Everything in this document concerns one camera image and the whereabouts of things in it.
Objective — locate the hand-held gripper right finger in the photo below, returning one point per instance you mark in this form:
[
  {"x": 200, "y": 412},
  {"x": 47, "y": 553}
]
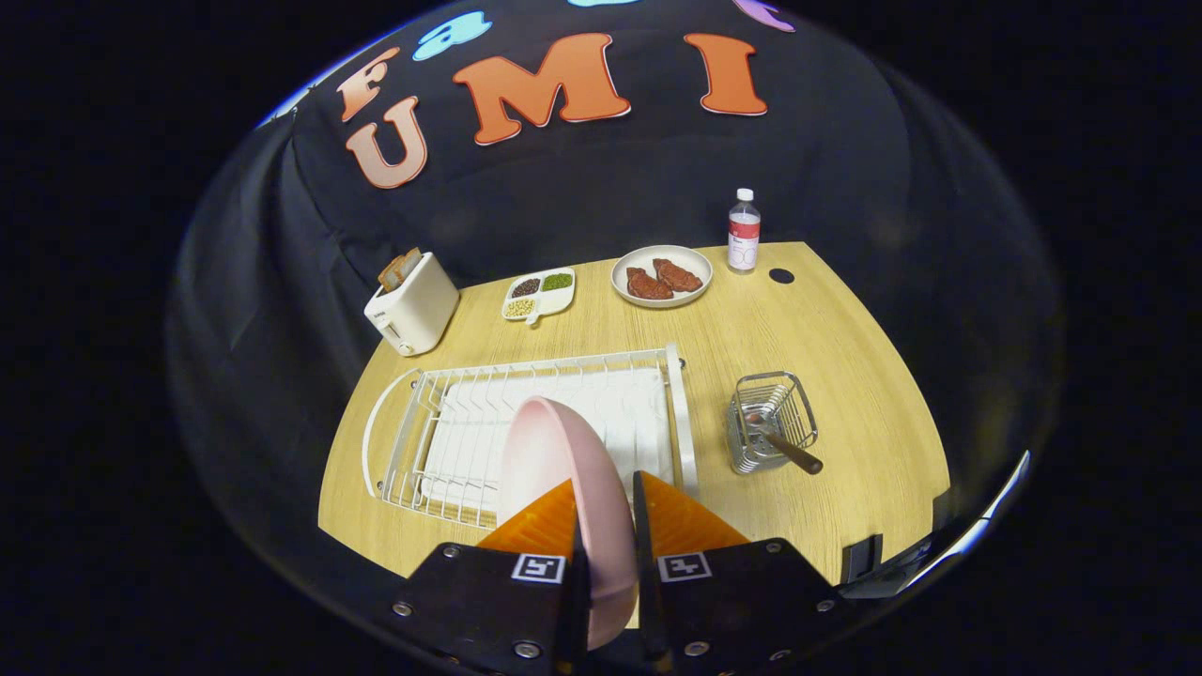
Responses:
[{"x": 648, "y": 601}]

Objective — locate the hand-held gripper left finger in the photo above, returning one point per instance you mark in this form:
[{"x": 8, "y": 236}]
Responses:
[{"x": 575, "y": 610}]

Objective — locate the pink plate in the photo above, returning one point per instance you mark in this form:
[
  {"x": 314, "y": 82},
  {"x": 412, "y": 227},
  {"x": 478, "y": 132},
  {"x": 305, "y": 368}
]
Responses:
[{"x": 554, "y": 451}]

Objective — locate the white divided dish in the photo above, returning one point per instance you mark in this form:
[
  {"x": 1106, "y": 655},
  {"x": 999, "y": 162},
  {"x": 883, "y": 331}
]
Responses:
[{"x": 554, "y": 302}]

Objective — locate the white plate with meat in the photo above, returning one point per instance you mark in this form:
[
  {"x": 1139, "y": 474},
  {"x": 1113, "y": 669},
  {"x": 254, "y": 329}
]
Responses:
[{"x": 695, "y": 258}]

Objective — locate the pile of yellow beans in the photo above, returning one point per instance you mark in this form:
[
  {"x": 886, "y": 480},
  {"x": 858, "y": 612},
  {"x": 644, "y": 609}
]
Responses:
[{"x": 520, "y": 307}]

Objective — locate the brown meat piece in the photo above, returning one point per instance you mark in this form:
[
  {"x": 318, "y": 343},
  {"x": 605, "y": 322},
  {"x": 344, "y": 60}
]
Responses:
[
  {"x": 680, "y": 275},
  {"x": 648, "y": 284}
]

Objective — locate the pile of dark beans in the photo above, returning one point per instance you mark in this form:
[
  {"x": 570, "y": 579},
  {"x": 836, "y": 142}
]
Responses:
[{"x": 526, "y": 287}]

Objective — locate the pile of green beans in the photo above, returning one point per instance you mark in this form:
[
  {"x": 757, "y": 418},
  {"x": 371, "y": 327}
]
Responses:
[{"x": 558, "y": 281}]

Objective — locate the white toaster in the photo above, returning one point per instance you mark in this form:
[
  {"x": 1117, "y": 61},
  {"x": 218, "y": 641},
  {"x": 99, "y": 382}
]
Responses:
[{"x": 413, "y": 314}]

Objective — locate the clear bottle with red label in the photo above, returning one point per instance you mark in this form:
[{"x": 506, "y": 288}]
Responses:
[{"x": 744, "y": 235}]

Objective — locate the toast slices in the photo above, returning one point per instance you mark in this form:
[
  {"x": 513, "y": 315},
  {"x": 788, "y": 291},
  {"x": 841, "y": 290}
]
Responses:
[{"x": 399, "y": 270}]

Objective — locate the black backdrop cloth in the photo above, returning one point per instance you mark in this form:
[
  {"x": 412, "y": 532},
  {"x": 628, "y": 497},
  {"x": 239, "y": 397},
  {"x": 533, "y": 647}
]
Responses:
[{"x": 657, "y": 178}]

